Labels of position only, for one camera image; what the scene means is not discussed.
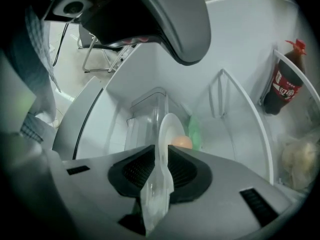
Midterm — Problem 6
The white plate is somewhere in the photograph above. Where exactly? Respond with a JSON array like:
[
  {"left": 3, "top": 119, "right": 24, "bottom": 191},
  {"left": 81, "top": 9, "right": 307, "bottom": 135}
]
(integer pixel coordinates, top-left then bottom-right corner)
[{"left": 139, "top": 112, "right": 187, "bottom": 239}]

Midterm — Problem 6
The brown egg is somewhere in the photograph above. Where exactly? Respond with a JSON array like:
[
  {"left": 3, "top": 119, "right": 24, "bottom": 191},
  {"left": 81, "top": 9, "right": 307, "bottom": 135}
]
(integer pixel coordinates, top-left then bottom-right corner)
[{"left": 170, "top": 135, "right": 194, "bottom": 150}]

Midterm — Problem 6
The white refrigerator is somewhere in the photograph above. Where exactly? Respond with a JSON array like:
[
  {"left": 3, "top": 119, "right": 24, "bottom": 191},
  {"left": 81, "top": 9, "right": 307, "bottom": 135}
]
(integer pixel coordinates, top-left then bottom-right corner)
[{"left": 52, "top": 0, "right": 320, "bottom": 210}]

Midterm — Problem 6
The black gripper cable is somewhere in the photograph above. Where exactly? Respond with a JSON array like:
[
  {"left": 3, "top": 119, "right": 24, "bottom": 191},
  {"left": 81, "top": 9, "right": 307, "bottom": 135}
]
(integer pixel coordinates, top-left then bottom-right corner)
[{"left": 52, "top": 22, "right": 70, "bottom": 67}]

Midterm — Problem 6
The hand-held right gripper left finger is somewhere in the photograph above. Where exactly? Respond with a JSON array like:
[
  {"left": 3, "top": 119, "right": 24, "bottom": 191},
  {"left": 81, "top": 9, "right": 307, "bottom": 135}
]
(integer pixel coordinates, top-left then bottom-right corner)
[{"left": 56, "top": 144, "right": 156, "bottom": 240}]

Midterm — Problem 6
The clear plastic fridge drawer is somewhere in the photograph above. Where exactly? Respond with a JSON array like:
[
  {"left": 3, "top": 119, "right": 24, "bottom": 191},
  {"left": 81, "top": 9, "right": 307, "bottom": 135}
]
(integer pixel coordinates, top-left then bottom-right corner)
[{"left": 126, "top": 86, "right": 171, "bottom": 155}]

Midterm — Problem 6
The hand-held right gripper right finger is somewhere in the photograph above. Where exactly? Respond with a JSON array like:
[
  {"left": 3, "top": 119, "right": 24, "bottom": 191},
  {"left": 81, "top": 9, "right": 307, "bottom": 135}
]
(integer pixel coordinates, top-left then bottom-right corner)
[{"left": 154, "top": 144, "right": 299, "bottom": 240}]

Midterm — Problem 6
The person's plaid shirt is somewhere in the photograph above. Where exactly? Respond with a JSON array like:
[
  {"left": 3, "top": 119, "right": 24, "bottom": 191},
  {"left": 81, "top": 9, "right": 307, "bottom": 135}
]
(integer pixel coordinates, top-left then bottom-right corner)
[{"left": 7, "top": 5, "right": 62, "bottom": 145}]

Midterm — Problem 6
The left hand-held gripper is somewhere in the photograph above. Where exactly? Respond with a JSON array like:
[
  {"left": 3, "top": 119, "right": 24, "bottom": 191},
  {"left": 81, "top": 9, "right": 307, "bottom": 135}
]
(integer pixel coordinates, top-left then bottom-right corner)
[{"left": 43, "top": 0, "right": 165, "bottom": 46}]

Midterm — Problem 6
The clear bag of bread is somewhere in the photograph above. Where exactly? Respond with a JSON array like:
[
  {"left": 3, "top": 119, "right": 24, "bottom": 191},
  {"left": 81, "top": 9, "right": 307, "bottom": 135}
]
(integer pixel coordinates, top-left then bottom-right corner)
[{"left": 277, "top": 131, "right": 320, "bottom": 192}]

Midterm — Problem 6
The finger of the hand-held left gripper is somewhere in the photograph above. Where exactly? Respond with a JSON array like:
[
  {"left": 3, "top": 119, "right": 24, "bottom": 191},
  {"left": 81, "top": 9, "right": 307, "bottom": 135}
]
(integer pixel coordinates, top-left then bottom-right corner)
[{"left": 136, "top": 0, "right": 212, "bottom": 66}]

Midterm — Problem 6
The black office chair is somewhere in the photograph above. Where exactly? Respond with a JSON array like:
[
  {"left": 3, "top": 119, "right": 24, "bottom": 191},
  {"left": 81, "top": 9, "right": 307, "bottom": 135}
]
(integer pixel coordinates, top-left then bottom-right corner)
[{"left": 77, "top": 25, "right": 133, "bottom": 74}]

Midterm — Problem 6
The cola bottle with red label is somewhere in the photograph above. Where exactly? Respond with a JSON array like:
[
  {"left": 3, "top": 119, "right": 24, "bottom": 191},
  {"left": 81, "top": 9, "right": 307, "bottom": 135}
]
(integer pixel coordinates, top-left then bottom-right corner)
[{"left": 259, "top": 38, "right": 308, "bottom": 116}]

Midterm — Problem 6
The pale green plastic item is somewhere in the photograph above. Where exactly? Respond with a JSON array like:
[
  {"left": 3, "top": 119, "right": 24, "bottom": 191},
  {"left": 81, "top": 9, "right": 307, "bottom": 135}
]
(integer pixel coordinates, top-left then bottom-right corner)
[{"left": 187, "top": 115, "right": 203, "bottom": 151}]

